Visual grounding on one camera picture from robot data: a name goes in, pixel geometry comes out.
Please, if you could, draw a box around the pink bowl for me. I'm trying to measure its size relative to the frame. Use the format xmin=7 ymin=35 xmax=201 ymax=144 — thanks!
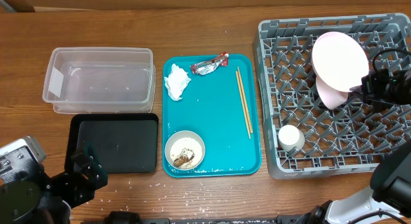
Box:
xmin=316 ymin=76 xmax=349 ymax=110

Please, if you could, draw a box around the white round plate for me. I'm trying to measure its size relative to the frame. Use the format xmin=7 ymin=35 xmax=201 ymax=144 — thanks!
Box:
xmin=311 ymin=31 xmax=369 ymax=92

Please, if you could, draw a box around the beige cup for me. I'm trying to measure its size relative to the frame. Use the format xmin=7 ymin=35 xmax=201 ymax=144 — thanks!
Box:
xmin=277 ymin=125 xmax=305 ymax=152

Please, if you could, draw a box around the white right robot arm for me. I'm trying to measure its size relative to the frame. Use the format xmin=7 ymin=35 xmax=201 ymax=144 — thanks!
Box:
xmin=296 ymin=69 xmax=410 ymax=223

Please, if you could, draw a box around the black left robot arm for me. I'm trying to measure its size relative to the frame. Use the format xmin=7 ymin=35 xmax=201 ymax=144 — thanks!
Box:
xmin=1 ymin=136 xmax=108 ymax=223

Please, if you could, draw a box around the grey dishwasher rack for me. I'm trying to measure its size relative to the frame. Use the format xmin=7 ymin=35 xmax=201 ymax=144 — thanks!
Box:
xmin=254 ymin=13 xmax=410 ymax=179

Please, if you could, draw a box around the black tray bin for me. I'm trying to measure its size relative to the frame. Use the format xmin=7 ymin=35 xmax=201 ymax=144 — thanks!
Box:
xmin=65 ymin=113 xmax=159 ymax=173

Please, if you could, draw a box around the clear plastic bin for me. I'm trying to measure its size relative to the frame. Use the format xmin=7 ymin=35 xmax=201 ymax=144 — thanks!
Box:
xmin=42 ymin=47 xmax=155 ymax=114

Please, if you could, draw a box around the grey bowl with food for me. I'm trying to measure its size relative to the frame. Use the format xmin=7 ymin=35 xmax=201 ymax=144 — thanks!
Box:
xmin=164 ymin=130 xmax=206 ymax=171

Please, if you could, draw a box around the wooden chopstick right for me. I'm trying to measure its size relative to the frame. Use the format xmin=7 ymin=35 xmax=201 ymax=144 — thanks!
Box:
xmin=237 ymin=67 xmax=254 ymax=135

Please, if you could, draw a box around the wooden chopstick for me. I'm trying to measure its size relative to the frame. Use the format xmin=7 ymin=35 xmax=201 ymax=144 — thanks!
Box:
xmin=237 ymin=67 xmax=254 ymax=135
xmin=236 ymin=70 xmax=251 ymax=139

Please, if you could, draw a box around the wooden chopstick left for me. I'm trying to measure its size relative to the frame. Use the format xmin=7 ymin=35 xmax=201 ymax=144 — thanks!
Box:
xmin=236 ymin=70 xmax=251 ymax=139

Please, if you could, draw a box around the teal serving tray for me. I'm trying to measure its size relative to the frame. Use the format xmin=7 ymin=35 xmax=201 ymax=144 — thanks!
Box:
xmin=162 ymin=54 xmax=262 ymax=178

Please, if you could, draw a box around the crumpled white napkin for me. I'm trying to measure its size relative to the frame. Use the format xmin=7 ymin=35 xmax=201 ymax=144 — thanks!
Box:
xmin=164 ymin=64 xmax=191 ymax=101

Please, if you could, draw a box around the red silver snack wrapper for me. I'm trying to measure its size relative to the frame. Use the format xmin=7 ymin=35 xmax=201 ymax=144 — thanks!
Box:
xmin=190 ymin=52 xmax=229 ymax=76

